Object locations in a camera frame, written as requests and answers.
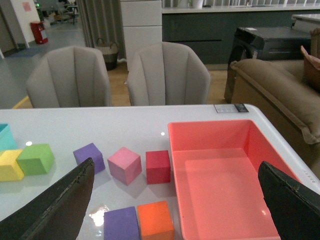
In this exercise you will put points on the pink plastic bin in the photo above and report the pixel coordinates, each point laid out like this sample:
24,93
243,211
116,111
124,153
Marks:
215,165

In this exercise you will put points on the pink foam block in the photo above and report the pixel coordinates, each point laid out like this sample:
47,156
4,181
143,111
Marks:
125,165

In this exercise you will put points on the teal plastic bin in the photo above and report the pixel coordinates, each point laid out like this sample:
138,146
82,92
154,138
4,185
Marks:
7,141

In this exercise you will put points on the woven basket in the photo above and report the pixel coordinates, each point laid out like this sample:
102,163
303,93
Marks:
109,51

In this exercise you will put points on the brown sofa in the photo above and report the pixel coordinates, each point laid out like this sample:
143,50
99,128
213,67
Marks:
280,91

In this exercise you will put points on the beige chair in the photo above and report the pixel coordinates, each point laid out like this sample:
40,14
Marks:
70,77
167,73

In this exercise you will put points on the purple foam block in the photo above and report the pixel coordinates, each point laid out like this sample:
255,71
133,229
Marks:
90,151
121,224

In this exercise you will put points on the right orange foam block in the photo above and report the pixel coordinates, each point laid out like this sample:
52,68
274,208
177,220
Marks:
155,221

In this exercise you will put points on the right beige chair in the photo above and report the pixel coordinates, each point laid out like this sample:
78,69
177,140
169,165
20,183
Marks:
167,73

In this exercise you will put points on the dark counter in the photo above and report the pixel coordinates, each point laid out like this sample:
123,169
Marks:
210,31

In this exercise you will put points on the yellow foam block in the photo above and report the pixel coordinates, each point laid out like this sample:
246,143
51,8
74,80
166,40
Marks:
9,167

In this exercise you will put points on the dark red foam block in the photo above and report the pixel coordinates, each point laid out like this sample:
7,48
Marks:
158,167

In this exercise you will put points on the red bin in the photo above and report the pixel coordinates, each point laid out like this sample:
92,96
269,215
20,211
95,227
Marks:
39,32

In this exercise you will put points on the near purple foam block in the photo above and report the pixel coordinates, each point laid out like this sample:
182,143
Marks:
121,224

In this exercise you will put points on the green foam block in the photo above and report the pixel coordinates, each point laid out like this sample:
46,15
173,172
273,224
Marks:
36,159

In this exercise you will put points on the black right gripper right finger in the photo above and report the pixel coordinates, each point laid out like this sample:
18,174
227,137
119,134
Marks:
294,208

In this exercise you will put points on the left beige chair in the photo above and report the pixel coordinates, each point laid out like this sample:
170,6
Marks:
70,77

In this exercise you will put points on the white cabinet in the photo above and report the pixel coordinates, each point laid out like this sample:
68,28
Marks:
142,25

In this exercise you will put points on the far purple foam block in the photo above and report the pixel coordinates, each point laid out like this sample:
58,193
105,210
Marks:
90,151

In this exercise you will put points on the table label sticker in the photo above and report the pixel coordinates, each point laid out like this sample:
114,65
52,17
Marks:
231,108

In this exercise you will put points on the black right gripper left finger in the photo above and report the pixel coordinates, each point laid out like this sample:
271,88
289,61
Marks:
58,212

